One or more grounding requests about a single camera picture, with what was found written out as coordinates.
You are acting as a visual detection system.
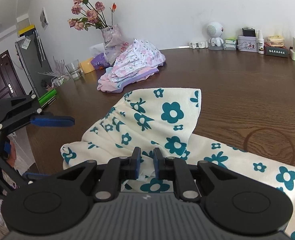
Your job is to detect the flower vase with roses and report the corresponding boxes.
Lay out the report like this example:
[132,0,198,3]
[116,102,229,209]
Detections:
[68,0,125,47]

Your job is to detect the pastel pink blue clothes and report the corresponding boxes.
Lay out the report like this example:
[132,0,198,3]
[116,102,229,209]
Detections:
[97,67,159,93]

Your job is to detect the floral tin box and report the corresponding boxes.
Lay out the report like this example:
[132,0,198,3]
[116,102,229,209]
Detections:
[237,35,258,53]

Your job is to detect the white clip row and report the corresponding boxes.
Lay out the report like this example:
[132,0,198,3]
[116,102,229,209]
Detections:
[189,41,209,49]

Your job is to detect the dark red gift box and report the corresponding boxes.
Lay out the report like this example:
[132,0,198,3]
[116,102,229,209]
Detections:
[265,44,289,58]

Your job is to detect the pink floral folded clothes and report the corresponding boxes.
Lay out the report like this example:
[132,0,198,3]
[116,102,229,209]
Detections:
[109,39,166,82]

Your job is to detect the white round robot toy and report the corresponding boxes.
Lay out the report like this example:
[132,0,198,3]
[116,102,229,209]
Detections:
[206,21,224,50]

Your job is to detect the green tube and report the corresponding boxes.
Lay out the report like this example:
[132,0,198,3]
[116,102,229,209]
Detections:
[38,89,57,107]

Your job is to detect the yellow cake box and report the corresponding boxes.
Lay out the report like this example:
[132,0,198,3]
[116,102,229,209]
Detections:
[266,35,285,47]

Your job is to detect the cream teal flower garment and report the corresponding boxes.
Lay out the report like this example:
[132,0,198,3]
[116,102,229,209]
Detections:
[60,88,295,239]

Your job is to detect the grey refrigerator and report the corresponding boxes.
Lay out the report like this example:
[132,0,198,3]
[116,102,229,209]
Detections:
[15,28,52,98]

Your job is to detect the clear glass cup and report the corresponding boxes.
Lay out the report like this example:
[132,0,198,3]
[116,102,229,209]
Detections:
[66,60,83,80]

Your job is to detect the clear plastic bag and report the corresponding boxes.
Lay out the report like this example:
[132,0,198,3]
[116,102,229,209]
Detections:
[89,41,130,64]

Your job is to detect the black device on tin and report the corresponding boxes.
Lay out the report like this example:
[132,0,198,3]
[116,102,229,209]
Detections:
[242,27,256,37]

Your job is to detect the dark brown door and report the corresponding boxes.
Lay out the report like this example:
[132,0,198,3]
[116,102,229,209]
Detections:
[0,51,26,99]

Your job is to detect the green white small boxes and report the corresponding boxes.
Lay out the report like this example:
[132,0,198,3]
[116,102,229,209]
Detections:
[224,38,238,50]

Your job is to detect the white spray bottle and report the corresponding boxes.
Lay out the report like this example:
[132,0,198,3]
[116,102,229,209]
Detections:
[257,30,265,54]

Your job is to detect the purple tissue pack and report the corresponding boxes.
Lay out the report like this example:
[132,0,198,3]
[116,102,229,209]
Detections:
[90,53,111,70]

